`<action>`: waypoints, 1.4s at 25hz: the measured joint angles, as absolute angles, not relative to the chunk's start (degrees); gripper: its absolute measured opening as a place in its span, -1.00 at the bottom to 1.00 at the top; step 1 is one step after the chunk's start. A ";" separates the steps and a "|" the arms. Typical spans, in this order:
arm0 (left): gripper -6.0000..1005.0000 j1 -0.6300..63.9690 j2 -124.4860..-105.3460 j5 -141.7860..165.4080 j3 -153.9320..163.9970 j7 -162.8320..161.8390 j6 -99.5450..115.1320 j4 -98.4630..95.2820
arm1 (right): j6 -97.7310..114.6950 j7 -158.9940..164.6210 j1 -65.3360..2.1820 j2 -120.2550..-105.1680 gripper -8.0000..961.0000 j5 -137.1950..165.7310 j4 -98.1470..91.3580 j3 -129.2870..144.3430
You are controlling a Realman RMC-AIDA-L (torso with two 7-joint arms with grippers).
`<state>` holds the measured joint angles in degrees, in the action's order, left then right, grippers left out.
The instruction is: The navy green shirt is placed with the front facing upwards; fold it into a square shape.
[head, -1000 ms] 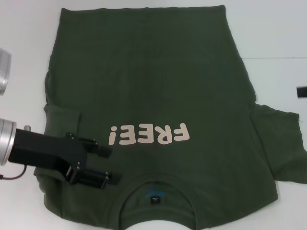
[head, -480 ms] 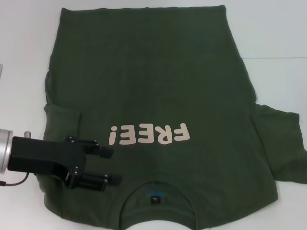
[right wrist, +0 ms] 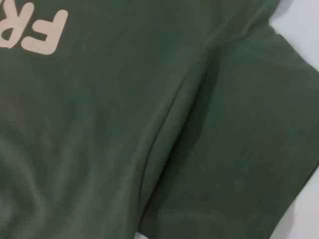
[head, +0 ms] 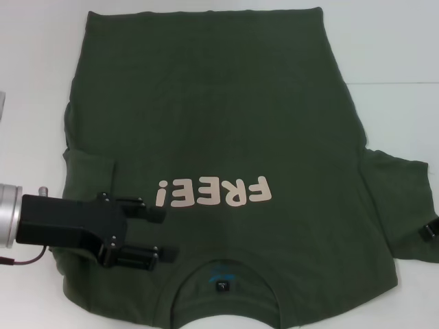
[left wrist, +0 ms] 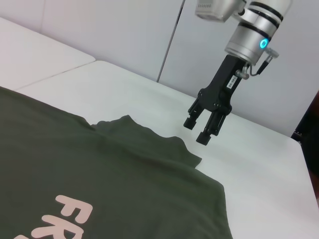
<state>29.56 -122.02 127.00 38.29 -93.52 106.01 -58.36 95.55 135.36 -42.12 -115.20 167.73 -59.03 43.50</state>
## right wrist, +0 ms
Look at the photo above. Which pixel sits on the dark green FREE! t-shirt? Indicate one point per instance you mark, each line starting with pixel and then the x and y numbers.
pixel 124 124

